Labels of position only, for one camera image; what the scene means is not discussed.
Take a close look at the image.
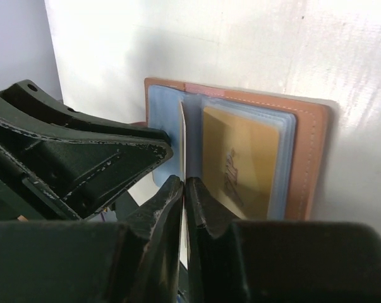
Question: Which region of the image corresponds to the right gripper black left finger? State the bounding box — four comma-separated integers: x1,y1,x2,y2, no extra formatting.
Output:
0,176,183,302

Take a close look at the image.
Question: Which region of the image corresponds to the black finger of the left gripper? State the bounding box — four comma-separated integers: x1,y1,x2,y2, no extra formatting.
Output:
0,80,173,220

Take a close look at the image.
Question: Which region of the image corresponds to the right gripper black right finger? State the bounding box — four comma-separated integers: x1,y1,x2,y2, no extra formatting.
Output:
184,177,381,302

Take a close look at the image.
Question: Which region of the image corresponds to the brown leather card holder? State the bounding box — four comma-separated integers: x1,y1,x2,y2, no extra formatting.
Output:
144,78,332,220

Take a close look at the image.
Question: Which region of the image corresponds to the gold VIP card in holder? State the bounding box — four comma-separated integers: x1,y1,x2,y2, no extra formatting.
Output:
202,107,279,219

